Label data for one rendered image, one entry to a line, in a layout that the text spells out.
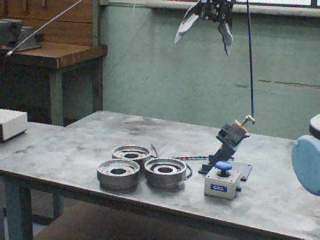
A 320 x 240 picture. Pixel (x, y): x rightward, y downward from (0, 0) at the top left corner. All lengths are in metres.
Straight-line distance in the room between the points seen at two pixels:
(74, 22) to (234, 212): 2.15
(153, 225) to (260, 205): 0.48
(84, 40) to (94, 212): 1.61
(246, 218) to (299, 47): 1.72
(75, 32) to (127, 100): 0.54
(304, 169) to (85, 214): 0.83
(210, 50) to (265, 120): 0.52
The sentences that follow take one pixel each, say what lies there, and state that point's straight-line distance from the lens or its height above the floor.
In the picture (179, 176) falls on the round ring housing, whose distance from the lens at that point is 1.12.
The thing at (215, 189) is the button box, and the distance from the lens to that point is 1.09.
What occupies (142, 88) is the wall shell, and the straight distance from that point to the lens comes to 2.95.
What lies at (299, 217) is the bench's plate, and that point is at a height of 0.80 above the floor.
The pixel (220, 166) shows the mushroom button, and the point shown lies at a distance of 1.09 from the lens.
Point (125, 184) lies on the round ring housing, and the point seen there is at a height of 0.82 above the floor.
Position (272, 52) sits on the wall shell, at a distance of 2.66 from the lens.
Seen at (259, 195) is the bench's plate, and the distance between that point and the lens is 1.13.
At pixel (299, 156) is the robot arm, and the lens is 0.91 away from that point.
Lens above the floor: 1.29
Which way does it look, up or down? 17 degrees down
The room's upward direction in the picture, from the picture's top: 2 degrees clockwise
